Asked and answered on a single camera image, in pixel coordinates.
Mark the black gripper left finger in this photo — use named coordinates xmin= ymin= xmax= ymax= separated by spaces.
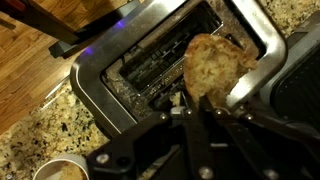
xmin=85 ymin=99 xmax=216 ymax=180

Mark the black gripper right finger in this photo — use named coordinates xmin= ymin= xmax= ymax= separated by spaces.
xmin=203 ymin=96 xmax=320 ymax=180

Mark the silver two slot toaster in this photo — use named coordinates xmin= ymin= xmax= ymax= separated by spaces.
xmin=69 ymin=0 xmax=289 ymax=138

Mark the white ceramic bowl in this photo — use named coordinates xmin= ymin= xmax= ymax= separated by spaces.
xmin=32 ymin=153 xmax=90 ymax=180

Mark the black vertical stand frame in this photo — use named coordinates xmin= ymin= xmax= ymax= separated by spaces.
xmin=0 ymin=0 xmax=143 ymax=60

